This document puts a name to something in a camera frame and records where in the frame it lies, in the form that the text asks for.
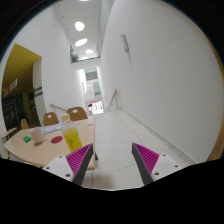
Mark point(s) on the wooden chair left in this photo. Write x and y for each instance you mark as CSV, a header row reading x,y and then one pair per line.
x,y
24,124

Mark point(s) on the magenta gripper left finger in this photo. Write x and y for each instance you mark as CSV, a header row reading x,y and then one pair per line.
x,y
73,166

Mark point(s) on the white ceramic mug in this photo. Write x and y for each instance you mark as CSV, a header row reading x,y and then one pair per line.
x,y
37,135

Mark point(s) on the colourful paper sheet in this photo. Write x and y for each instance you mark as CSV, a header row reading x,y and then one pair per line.
x,y
51,128

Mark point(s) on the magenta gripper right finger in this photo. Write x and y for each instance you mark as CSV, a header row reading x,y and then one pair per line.
x,y
151,165

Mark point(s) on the wooden stair handrail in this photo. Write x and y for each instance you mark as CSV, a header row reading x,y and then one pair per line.
x,y
58,107

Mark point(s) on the wooden chair middle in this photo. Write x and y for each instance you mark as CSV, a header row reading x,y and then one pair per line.
x,y
50,119

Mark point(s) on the red round coaster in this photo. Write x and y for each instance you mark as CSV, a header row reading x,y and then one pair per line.
x,y
56,139

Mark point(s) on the green small block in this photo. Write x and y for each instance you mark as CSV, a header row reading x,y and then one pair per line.
x,y
26,139

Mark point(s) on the yellow drink plastic bottle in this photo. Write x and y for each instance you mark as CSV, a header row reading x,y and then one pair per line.
x,y
70,133

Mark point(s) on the wooden chair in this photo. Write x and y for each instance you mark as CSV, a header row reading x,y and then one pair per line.
x,y
77,113
50,119
24,124

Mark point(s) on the light wooden table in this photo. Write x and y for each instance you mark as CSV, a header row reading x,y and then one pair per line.
x,y
42,154

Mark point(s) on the wooden chair right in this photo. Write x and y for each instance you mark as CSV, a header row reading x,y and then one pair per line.
x,y
77,113

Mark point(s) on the wooden leaning easel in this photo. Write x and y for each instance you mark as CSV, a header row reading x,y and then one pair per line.
x,y
113,105

